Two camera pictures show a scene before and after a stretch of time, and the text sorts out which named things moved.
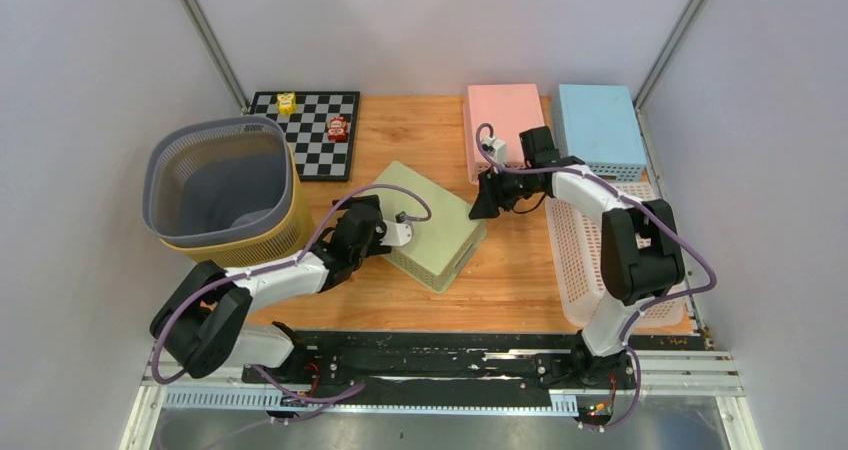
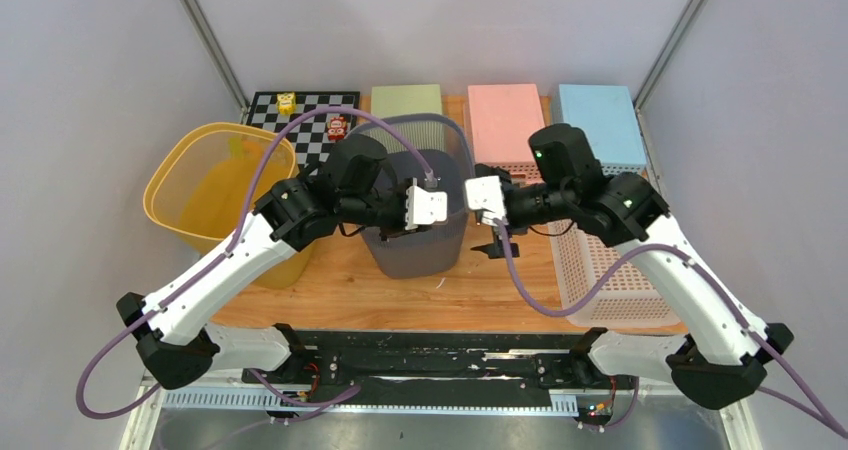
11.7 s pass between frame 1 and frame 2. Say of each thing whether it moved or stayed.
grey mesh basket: moved
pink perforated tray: stayed
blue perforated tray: stayed
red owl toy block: stayed
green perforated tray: moved
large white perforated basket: stayed
